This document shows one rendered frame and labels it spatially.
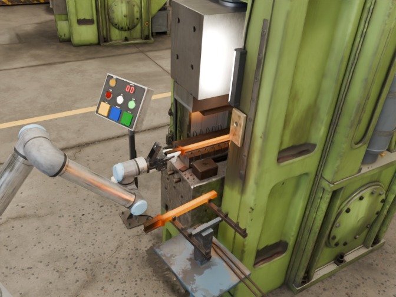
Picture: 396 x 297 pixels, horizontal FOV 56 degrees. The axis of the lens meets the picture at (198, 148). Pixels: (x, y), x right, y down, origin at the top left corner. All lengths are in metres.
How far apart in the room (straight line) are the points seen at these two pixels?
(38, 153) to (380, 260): 2.54
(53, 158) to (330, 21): 1.28
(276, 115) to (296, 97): 0.17
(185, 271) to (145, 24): 5.54
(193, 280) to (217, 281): 0.11
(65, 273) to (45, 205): 0.74
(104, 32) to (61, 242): 4.46
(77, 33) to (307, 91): 5.36
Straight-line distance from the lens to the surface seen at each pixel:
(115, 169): 1.94
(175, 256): 1.89
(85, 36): 6.78
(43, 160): 1.61
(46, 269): 2.86
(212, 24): 1.70
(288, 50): 1.53
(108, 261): 2.81
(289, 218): 2.32
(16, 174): 1.76
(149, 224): 1.64
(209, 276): 1.83
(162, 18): 7.33
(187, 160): 2.06
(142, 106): 2.32
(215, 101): 1.93
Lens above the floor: 2.16
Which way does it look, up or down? 34 degrees down
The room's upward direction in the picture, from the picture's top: 4 degrees clockwise
